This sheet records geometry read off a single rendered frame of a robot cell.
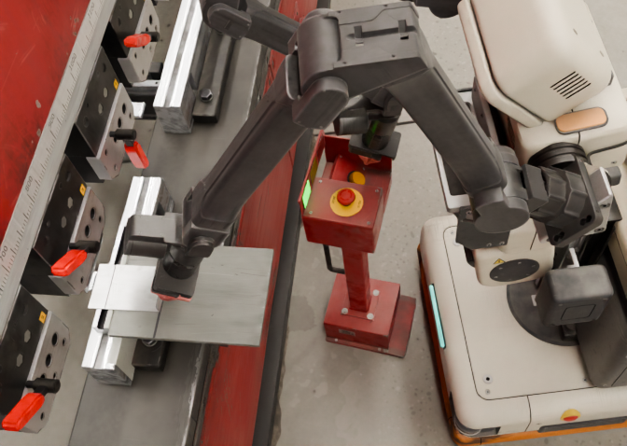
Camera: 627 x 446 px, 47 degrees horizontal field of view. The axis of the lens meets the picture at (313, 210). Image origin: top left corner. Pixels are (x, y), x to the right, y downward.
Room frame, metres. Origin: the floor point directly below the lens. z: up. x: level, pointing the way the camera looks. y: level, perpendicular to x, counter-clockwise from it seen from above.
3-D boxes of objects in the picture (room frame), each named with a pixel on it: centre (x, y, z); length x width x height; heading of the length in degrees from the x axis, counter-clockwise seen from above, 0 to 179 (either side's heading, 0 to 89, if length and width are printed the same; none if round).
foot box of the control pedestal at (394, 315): (0.85, -0.11, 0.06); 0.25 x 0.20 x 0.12; 65
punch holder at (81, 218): (0.58, 0.38, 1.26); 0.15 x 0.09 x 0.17; 164
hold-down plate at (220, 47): (1.18, 0.15, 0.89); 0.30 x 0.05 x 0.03; 164
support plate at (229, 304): (0.57, 0.23, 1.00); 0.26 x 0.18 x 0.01; 74
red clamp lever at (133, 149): (0.74, 0.27, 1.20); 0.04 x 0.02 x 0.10; 74
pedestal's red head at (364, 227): (0.86, -0.08, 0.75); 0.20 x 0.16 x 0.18; 155
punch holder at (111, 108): (0.78, 0.33, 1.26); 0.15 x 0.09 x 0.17; 164
